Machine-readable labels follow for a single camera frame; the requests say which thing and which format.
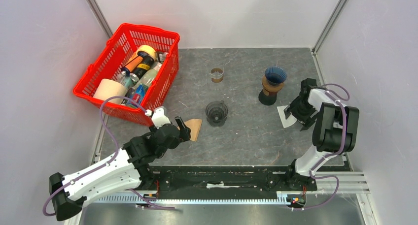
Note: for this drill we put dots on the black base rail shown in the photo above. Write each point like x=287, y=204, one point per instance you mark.
x=223, y=182

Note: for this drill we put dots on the brown wooden ring holder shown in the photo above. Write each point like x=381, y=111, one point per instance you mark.
x=270, y=89

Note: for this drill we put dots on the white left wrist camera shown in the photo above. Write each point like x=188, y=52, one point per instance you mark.
x=158, y=116

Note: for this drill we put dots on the orange black bottle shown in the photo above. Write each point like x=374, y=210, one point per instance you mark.
x=135, y=60

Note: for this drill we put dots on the clear plastic bottle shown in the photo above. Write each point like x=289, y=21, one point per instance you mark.
x=149, y=76

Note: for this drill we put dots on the small glass with brown band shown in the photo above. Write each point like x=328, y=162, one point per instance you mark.
x=217, y=74

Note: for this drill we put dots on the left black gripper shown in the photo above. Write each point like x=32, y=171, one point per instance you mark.
x=185, y=132

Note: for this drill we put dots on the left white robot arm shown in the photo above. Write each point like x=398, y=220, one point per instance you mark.
x=128, y=168

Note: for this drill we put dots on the yellow tape roll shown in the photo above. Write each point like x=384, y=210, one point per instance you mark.
x=146, y=50

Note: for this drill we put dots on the blue ribbed dripper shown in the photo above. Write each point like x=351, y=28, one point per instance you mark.
x=275, y=75

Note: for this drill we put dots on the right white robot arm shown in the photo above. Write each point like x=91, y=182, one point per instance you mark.
x=334, y=130

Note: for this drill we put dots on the white paper coffee filter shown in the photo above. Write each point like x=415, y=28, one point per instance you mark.
x=286, y=121

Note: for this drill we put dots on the grey transparent dripper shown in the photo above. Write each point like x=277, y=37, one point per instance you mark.
x=216, y=113

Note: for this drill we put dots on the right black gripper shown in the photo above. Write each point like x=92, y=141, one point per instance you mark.
x=306, y=120

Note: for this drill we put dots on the brown paper coffee filter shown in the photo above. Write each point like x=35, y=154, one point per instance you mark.
x=195, y=126

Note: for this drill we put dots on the black red carafe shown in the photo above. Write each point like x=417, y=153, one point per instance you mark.
x=267, y=98

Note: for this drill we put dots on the red plastic basket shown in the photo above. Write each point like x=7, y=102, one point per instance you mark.
x=119, y=48

